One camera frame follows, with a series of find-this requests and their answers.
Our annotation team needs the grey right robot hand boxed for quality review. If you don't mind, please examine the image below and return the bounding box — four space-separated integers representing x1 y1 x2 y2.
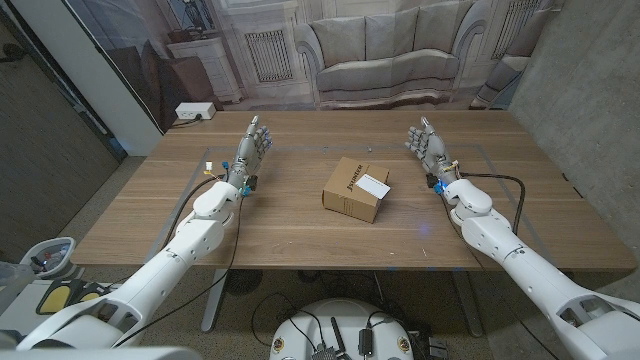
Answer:
404 116 459 185

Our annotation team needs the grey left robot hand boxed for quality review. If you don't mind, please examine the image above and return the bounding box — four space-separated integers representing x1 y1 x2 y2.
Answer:
227 115 274 187

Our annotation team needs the white card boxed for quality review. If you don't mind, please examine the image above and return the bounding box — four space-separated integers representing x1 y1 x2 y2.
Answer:
355 173 392 201

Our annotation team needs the brown cardboard packing box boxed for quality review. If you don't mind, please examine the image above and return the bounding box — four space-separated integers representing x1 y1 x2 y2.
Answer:
321 156 391 225

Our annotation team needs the white power strip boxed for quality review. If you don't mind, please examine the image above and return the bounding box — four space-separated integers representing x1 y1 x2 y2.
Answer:
174 101 217 121

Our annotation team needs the printed living room backdrop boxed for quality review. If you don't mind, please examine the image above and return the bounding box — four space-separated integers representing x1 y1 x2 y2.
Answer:
64 0 566 134

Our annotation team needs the black round floor fan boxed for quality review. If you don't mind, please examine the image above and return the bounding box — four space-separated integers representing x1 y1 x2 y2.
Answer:
223 268 264 296

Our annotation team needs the grey table leg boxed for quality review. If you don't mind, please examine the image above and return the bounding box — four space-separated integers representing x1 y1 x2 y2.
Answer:
452 269 484 339
200 268 229 334

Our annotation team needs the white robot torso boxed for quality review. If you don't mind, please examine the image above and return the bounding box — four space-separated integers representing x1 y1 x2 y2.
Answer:
269 298 415 360

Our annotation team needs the black power adapter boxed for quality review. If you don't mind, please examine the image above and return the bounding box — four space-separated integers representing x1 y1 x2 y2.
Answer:
358 327 374 357

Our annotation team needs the black antenna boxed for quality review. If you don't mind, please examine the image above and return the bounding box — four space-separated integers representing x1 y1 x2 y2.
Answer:
329 315 349 359

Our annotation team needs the yellow foot pedal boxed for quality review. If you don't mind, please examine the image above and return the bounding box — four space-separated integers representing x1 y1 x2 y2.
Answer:
35 279 76 315
74 282 111 304

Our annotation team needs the white grey controller device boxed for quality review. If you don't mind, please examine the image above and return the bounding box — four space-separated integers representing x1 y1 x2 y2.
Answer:
19 236 79 280

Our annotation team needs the clear plastic bin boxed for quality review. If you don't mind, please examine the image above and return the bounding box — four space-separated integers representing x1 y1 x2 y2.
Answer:
0 261 36 314

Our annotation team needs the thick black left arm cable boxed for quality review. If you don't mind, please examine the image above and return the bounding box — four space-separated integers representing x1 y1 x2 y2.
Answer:
159 173 226 251

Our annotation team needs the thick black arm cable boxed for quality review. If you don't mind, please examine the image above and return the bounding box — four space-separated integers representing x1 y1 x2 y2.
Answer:
159 173 226 251
459 172 527 236

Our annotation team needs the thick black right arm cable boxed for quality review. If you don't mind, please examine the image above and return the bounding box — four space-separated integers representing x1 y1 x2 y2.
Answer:
459 172 527 236

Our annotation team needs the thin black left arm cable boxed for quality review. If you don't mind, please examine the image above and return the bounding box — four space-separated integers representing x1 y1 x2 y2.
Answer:
113 194 246 349

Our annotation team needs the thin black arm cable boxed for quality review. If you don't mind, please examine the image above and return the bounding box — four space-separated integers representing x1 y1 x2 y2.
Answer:
113 194 246 349
439 194 561 360

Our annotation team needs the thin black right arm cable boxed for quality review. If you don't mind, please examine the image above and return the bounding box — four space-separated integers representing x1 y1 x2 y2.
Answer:
439 194 561 360

